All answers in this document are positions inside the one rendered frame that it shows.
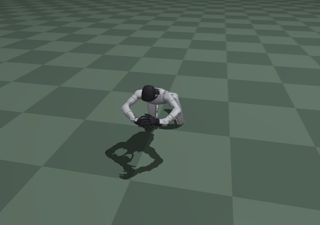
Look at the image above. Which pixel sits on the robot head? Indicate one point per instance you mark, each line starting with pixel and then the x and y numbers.
pixel 149 92

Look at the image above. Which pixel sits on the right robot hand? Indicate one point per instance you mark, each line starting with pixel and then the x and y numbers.
pixel 138 122

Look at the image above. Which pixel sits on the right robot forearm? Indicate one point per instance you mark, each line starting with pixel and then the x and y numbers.
pixel 128 113

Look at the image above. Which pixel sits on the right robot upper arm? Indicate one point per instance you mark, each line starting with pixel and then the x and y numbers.
pixel 134 98

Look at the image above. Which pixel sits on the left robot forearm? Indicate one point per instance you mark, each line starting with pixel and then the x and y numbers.
pixel 171 117

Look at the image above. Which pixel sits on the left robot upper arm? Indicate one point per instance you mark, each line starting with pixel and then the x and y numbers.
pixel 171 101

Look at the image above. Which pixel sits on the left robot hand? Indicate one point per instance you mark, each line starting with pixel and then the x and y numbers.
pixel 150 119

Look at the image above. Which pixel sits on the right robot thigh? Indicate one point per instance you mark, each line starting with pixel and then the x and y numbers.
pixel 152 110

